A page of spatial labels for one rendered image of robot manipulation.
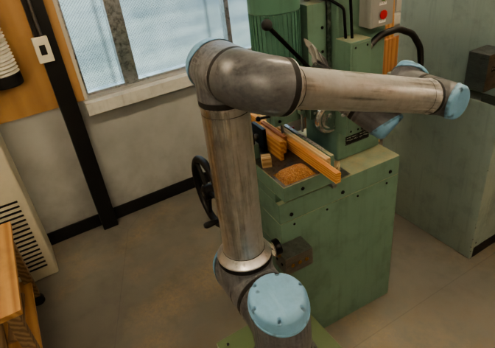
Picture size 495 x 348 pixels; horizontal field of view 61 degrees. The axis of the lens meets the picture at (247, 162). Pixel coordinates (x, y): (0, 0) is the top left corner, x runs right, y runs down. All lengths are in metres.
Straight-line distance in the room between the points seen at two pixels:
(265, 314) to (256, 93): 0.53
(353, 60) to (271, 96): 0.76
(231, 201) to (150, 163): 1.95
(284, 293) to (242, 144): 0.38
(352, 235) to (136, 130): 1.57
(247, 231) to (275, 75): 0.45
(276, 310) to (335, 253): 0.84
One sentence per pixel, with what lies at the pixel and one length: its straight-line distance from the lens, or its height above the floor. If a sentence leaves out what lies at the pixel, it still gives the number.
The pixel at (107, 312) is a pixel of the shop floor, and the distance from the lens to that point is 2.45.
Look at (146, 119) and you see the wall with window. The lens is 2.81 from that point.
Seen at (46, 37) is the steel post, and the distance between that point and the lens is 2.46.
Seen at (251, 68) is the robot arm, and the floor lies 1.47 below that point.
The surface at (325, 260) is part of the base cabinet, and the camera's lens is 1.85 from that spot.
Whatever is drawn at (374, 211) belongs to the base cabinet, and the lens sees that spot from 1.88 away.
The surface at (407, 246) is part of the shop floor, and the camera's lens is 2.58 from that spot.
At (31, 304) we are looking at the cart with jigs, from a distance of 2.42.
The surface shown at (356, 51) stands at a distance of 1.51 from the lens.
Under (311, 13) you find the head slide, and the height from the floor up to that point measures 1.39.
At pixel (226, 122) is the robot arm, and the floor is 1.33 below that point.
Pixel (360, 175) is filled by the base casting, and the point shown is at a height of 0.78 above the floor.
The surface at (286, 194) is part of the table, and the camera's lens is 1.45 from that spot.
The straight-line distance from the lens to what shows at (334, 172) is 1.43.
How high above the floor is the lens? 1.72
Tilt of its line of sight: 31 degrees down
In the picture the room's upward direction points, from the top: 7 degrees counter-clockwise
